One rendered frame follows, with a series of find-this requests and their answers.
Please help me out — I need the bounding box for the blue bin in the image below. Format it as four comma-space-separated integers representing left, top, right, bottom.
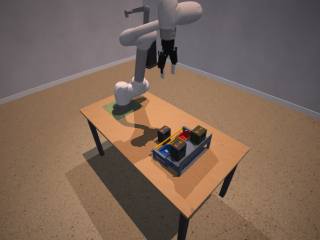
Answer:
156, 144, 174, 167

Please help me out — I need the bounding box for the red open bin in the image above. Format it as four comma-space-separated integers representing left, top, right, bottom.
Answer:
176, 130, 191, 141

